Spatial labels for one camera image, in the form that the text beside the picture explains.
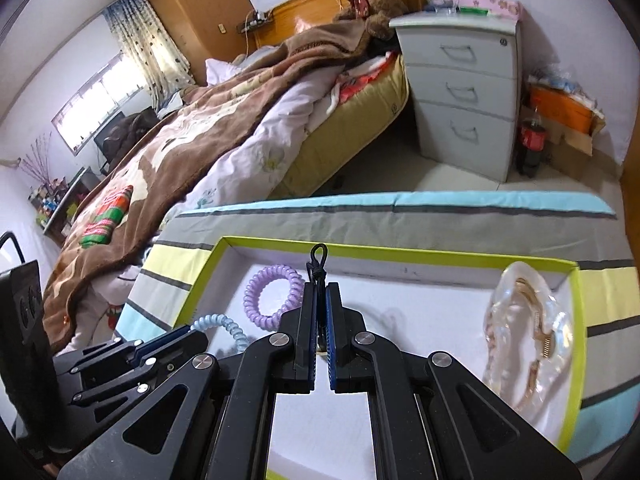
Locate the floral curtain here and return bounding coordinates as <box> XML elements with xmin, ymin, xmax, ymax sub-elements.
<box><xmin>102</xmin><ymin>0</ymin><xmax>194</xmax><ymax>112</ymax></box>

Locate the blue spiral hair tie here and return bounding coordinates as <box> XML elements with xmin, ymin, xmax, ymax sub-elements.
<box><xmin>190</xmin><ymin>313</ymin><xmax>250</xmax><ymax>354</ymax></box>

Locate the wooden headboard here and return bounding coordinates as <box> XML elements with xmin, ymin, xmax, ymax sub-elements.
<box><xmin>253</xmin><ymin>0</ymin><xmax>424</xmax><ymax>48</ymax></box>

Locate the brown fleece blanket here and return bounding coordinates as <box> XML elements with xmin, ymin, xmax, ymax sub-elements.
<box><xmin>43</xmin><ymin>21</ymin><xmax>370</xmax><ymax>352</ymax></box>

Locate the grey bedside drawer cabinet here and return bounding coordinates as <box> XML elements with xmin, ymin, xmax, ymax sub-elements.
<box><xmin>390</xmin><ymin>12</ymin><xmax>522</xmax><ymax>183</ymax></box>

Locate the pink floral box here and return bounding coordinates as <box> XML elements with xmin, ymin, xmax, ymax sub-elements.
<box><xmin>457</xmin><ymin>0</ymin><xmax>522</xmax><ymax>21</ymax></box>

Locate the purple spiral hair tie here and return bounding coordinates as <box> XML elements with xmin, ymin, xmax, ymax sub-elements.
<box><xmin>243</xmin><ymin>263</ymin><xmax>305</xmax><ymax>332</ymax></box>

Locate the orange box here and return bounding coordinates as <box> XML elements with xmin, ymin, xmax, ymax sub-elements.
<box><xmin>528</xmin><ymin>84</ymin><xmax>593</xmax><ymax>134</ymax></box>

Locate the black hair tie pink charm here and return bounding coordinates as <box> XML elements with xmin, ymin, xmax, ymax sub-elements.
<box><xmin>306</xmin><ymin>243</ymin><xmax>329</xmax><ymax>284</ymax></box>

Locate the wooden wardrobe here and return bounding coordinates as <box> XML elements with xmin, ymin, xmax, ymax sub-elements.
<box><xmin>149</xmin><ymin>0</ymin><xmax>256</xmax><ymax>86</ymax></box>

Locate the cola bottle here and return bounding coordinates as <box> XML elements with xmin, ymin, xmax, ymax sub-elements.
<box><xmin>515</xmin><ymin>108</ymin><xmax>547</xmax><ymax>178</ymax></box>

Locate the green tray box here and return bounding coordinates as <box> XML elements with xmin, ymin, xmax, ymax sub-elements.
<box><xmin>182</xmin><ymin>238</ymin><xmax>585</xmax><ymax>479</ymax></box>

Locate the clear gold hair claw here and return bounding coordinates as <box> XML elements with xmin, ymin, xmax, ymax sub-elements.
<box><xmin>483</xmin><ymin>261</ymin><xmax>575</xmax><ymax>422</ymax></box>

